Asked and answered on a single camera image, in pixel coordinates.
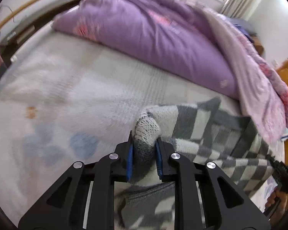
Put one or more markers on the purple floral duvet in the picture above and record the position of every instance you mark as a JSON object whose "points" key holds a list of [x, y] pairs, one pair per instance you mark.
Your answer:
{"points": [[144, 28]]}

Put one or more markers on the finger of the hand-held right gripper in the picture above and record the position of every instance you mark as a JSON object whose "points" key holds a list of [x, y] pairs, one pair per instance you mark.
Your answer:
{"points": [[273, 163]]}

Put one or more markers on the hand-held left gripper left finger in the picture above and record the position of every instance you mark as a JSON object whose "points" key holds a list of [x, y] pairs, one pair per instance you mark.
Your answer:
{"points": [[129, 158]]}

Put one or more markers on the grey white checkered sweater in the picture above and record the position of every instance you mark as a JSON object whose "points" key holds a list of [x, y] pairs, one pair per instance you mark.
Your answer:
{"points": [[206, 129]]}

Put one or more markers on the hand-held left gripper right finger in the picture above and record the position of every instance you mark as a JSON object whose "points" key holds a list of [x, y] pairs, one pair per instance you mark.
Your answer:
{"points": [[158, 159]]}

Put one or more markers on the dark bed frame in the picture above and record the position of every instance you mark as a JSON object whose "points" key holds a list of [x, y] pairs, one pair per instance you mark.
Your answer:
{"points": [[16, 39]]}

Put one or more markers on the white bed mattress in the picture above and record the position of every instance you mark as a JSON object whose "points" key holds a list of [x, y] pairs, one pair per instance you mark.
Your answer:
{"points": [[69, 95]]}

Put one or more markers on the person's right hand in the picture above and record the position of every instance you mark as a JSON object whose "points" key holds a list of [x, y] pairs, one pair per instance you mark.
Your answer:
{"points": [[273, 199]]}

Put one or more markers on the tan curved rail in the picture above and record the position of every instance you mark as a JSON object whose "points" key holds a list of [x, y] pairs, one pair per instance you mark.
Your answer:
{"points": [[26, 6]]}

